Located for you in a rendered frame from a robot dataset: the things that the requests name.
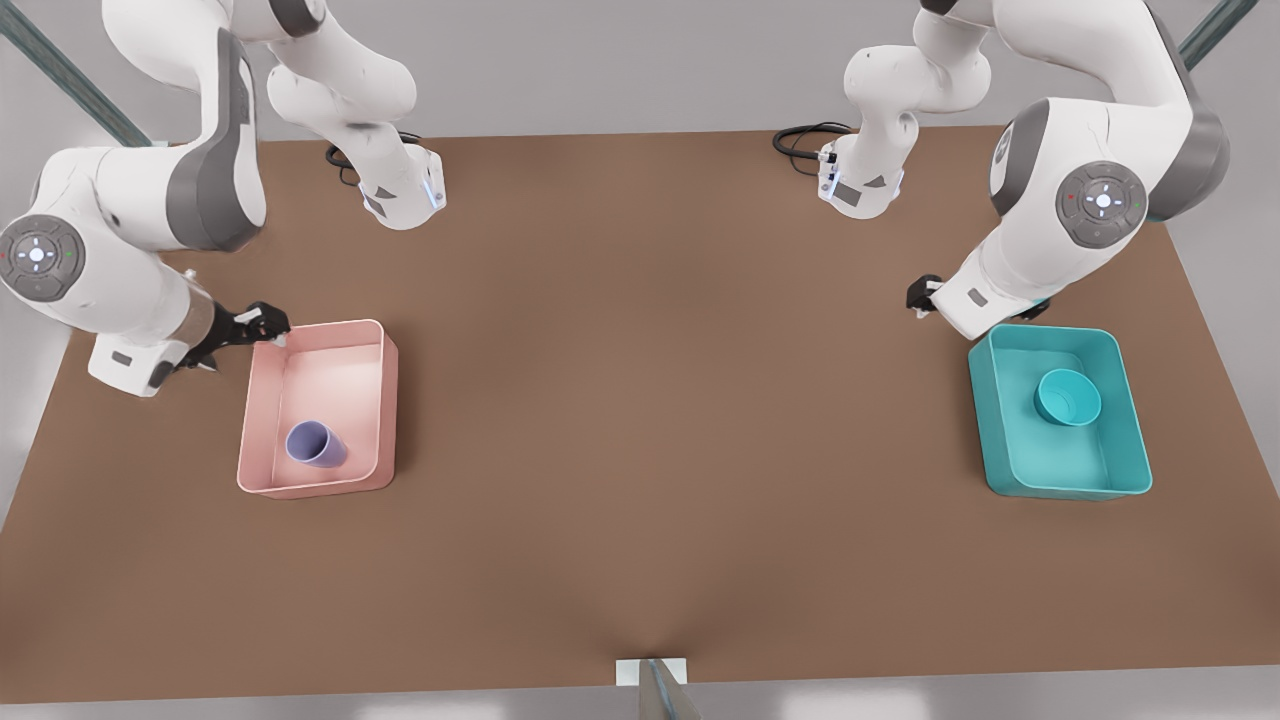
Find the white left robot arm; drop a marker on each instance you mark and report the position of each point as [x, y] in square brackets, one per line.
[1090, 160]

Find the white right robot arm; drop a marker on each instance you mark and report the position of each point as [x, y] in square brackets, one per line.
[150, 190]

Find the pink plastic box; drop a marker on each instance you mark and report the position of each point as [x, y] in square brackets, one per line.
[320, 410]

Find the purple cup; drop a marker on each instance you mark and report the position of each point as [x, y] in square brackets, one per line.
[316, 444]

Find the teal bowl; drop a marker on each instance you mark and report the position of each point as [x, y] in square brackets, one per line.
[1066, 396]

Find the teal plastic box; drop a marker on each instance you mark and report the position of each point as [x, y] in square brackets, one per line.
[1060, 412]

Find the silver frame post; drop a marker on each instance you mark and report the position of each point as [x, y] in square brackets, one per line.
[662, 692]
[1212, 30]
[70, 75]

